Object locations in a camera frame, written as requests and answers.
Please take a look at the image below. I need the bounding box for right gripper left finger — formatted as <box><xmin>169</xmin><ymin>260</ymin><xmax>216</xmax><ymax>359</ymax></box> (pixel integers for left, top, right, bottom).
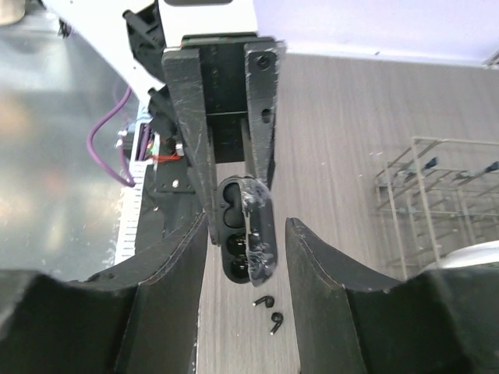
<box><xmin>1</xmin><ymin>213</ymin><xmax>207</xmax><ymax>373</ymax></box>

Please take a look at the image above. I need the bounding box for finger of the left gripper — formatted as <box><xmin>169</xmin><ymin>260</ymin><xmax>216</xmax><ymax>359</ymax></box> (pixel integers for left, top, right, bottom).
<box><xmin>161</xmin><ymin>49</ymin><xmax>218</xmax><ymax>245</ymax></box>
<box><xmin>244</xmin><ymin>41</ymin><xmax>280</xmax><ymax>187</ymax></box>

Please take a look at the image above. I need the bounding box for black stem earbud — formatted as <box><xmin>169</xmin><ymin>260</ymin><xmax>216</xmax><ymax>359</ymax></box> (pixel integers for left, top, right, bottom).
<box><xmin>270</xmin><ymin>312</ymin><xmax>284</xmax><ymax>336</ymax></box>
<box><xmin>253</xmin><ymin>295</ymin><xmax>275</xmax><ymax>309</ymax></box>

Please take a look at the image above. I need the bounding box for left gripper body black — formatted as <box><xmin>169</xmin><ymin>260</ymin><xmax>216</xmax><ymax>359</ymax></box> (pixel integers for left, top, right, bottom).
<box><xmin>199</xmin><ymin>37</ymin><xmax>250</xmax><ymax>164</ymax></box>

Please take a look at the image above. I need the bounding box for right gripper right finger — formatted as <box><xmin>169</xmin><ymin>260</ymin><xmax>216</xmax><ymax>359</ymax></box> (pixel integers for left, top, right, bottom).
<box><xmin>285</xmin><ymin>218</ymin><xmax>498</xmax><ymax>373</ymax></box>

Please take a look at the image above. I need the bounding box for grey wire dish rack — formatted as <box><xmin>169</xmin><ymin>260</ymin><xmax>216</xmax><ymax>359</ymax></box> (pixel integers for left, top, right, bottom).
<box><xmin>374</xmin><ymin>136</ymin><xmax>498</xmax><ymax>279</ymax></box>

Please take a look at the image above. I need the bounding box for white slotted cable duct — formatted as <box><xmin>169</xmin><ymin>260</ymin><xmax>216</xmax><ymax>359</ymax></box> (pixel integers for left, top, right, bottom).
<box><xmin>114</xmin><ymin>161</ymin><xmax>148</xmax><ymax>265</ymax></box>

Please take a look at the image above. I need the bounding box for black oblong charging case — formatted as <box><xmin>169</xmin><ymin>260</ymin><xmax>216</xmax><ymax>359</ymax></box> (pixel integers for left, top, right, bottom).
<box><xmin>216</xmin><ymin>175</ymin><xmax>278</xmax><ymax>288</ymax></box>

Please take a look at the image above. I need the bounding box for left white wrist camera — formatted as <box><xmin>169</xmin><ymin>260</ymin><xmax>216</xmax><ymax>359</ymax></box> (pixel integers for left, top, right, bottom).
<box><xmin>157</xmin><ymin>1</ymin><xmax>257</xmax><ymax>48</ymax></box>

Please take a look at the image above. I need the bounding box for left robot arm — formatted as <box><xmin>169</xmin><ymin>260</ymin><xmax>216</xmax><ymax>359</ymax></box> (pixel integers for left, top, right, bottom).
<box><xmin>48</xmin><ymin>1</ymin><xmax>281</xmax><ymax>253</ymax></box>

